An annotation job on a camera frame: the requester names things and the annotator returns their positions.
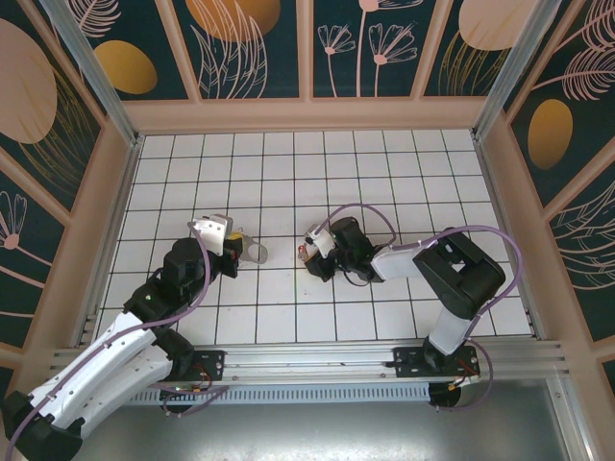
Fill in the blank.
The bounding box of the small circuit board with wires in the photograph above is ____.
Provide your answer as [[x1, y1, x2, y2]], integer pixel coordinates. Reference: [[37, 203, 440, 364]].
[[160, 369, 215, 400]]

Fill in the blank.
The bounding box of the aluminium profile rail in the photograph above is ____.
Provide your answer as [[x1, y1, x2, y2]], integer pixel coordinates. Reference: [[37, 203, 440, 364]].
[[45, 339, 572, 386]]

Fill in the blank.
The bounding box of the grey metal sheet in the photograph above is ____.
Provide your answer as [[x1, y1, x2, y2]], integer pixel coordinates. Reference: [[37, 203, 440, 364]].
[[47, 378, 576, 461]]

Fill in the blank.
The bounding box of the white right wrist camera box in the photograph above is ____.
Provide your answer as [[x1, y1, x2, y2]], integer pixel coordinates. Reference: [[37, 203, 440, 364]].
[[304, 224, 336, 259]]

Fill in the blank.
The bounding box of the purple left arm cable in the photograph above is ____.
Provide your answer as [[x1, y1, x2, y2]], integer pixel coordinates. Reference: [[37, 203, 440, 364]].
[[7, 223, 232, 420]]

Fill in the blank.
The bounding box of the aluminium corner post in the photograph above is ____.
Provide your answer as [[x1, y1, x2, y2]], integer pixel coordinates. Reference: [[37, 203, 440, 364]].
[[37, 0, 145, 150], [470, 0, 578, 143]]

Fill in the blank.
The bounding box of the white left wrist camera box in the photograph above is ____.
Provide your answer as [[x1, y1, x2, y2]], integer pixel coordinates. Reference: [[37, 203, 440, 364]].
[[190, 212, 235, 256]]

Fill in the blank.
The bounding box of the yellow connector with red wires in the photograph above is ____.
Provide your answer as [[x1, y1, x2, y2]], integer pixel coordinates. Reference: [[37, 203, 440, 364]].
[[449, 370, 482, 391]]

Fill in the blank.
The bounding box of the grey slotted cable duct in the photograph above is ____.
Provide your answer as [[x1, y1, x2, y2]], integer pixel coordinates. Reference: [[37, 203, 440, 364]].
[[119, 382, 432, 405]]

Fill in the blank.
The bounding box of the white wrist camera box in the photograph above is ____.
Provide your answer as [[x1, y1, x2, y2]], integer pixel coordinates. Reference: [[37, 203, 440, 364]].
[[190, 212, 235, 256], [304, 224, 336, 259]]

